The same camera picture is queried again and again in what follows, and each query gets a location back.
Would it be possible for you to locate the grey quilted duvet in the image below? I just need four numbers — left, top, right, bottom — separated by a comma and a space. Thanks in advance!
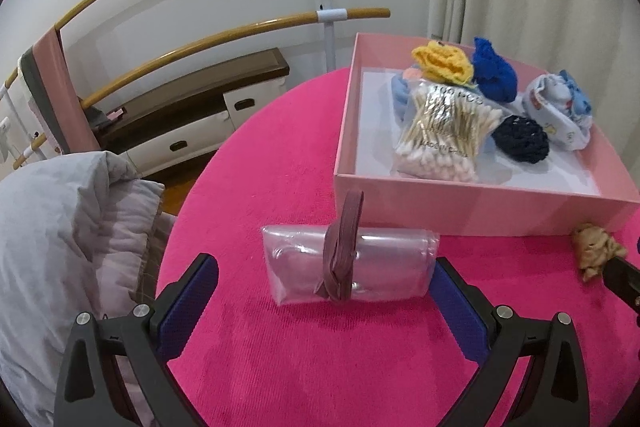
0, 150, 177, 427

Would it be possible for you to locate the dark-topped low cabinet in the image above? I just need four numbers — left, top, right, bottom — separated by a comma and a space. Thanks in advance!
87, 48, 291, 168

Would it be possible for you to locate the pink round tablecloth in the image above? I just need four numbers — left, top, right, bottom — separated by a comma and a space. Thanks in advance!
157, 67, 640, 427

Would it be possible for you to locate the light blue towel cap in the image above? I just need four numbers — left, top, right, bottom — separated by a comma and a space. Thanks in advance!
390, 63, 427, 124

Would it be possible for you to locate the royal blue knit piece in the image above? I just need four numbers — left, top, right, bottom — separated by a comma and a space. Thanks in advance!
471, 36, 519, 104

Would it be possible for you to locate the bag of cotton swabs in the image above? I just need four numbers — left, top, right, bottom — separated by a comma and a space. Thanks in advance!
392, 79, 502, 183

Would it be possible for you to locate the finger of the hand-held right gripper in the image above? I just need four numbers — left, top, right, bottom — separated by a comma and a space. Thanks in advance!
602, 257, 640, 324

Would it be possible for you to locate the pink cardboard box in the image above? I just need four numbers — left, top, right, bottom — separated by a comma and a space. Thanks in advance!
333, 33, 640, 239

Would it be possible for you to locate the mauve elastic band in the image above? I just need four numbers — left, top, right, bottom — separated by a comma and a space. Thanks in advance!
314, 188, 367, 301

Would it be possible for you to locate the short wooden barre rail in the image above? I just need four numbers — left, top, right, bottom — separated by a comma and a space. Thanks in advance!
12, 8, 391, 170

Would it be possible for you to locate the pink hanging towel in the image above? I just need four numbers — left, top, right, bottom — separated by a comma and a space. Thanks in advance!
32, 26, 101, 154

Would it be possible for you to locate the narrow white cabinet drawer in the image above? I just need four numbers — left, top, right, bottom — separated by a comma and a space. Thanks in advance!
223, 77, 287, 128

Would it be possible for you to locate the white patterned fabric pouch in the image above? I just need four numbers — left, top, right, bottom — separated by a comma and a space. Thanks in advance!
519, 69, 595, 152

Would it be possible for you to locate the navy knit scrunchie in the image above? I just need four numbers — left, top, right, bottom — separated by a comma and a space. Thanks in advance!
492, 114, 551, 166

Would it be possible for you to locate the wide white cabinet drawer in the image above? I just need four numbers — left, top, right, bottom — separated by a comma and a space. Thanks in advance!
130, 126, 221, 166

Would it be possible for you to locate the brown fabric scrunchie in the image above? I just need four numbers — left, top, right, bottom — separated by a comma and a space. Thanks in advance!
571, 223, 629, 284

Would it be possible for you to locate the clear plastic pouch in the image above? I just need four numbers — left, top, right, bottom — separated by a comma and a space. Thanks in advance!
261, 224, 441, 306

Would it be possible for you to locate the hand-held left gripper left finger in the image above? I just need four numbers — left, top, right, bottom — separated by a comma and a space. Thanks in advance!
54, 253, 220, 427

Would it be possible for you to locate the yellow crochet piece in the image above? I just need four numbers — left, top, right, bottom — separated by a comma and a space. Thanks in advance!
411, 40, 475, 87

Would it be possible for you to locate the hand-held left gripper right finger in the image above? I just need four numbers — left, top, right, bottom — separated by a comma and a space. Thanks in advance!
427, 257, 586, 427

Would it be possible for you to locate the grey hanging cloth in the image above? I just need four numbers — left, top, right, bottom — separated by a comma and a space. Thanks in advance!
19, 47, 69, 156

